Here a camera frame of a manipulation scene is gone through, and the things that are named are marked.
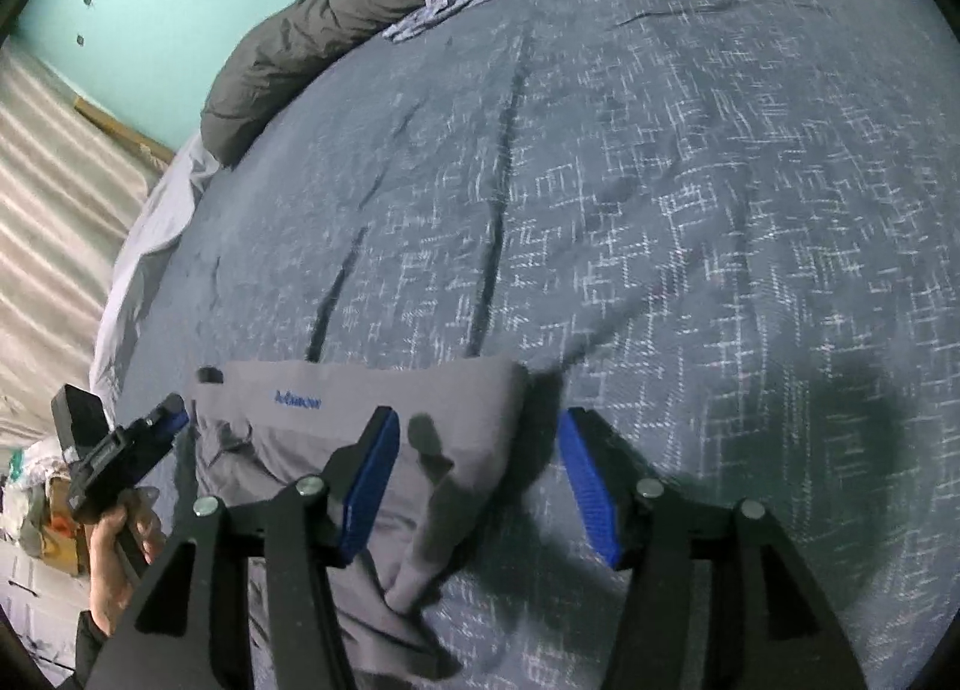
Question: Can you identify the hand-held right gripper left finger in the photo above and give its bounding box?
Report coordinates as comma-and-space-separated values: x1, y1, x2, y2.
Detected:
82, 405, 402, 690

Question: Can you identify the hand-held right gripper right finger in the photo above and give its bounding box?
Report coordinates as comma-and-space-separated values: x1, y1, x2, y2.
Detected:
557, 405, 871, 690

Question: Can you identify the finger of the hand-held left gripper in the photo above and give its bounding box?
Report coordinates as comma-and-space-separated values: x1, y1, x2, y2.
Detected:
139, 392, 192, 447

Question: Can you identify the grey garment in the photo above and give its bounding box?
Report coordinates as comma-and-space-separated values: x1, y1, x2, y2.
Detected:
184, 358, 541, 683

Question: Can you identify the person's left forearm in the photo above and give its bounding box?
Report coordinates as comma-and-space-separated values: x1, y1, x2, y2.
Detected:
67, 609, 113, 683

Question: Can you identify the person's left hand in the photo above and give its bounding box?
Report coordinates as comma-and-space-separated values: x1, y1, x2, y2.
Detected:
79, 487, 164, 637

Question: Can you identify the white plastic bag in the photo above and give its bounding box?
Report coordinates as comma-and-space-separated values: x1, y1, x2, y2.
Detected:
0, 439, 65, 511

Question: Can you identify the cardboard box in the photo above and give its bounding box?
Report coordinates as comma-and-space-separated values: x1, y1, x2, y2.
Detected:
41, 476, 87, 578

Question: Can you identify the light grey sheet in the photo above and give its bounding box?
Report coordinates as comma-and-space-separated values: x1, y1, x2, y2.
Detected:
88, 131, 222, 398

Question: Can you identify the cream striped curtain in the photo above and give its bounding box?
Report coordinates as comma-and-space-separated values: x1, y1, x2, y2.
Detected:
0, 45, 177, 447

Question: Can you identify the bed with blue patterned sheet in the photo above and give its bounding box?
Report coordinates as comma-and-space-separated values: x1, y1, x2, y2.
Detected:
112, 0, 960, 690

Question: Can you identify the dark grey rolled duvet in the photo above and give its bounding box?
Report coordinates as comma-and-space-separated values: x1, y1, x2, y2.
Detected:
201, 0, 608, 170

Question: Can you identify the wooden frame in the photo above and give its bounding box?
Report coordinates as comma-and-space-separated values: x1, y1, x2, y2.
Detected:
73, 96, 177, 166

